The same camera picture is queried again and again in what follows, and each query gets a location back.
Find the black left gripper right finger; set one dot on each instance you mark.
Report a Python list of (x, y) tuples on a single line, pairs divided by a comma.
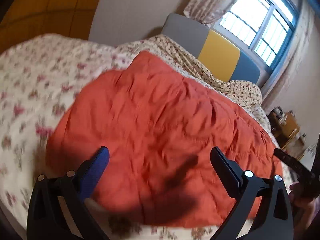
[(274, 216)]

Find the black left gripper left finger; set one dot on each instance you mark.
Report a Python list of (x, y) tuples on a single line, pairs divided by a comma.
[(45, 216)]

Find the orange padded down jacket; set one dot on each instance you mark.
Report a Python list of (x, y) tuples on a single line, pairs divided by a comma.
[(159, 127)]

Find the person right hand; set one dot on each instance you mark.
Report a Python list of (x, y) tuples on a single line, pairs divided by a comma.
[(306, 209)]

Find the wooden bedside desk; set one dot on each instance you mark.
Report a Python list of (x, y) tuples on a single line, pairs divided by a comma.
[(287, 133)]

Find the pink patterned right curtain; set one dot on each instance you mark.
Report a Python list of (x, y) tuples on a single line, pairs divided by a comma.
[(288, 66)]

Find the grey yellow blue headboard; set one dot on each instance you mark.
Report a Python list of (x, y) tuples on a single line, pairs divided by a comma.
[(221, 57)]

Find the blue framed window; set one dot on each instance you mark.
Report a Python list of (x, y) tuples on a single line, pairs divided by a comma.
[(261, 28)]

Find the brown wooden wardrobe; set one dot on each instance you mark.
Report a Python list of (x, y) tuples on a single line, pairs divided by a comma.
[(26, 19)]

